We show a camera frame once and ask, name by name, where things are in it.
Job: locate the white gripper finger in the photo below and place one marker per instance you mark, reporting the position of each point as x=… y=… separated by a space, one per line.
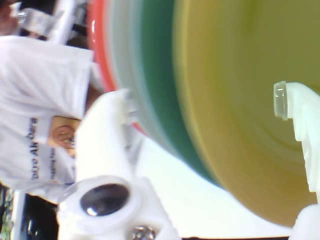
x=100 y=150
x=310 y=125

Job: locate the yellow plate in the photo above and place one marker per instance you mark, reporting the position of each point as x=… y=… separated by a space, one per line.
x=237 y=75

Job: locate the light blue plate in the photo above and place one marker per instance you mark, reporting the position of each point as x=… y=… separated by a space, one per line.
x=160 y=75

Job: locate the cream white plate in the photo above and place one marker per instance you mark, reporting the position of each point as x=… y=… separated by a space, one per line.
x=122 y=50

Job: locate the orange plate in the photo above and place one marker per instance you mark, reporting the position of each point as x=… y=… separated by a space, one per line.
x=100 y=37

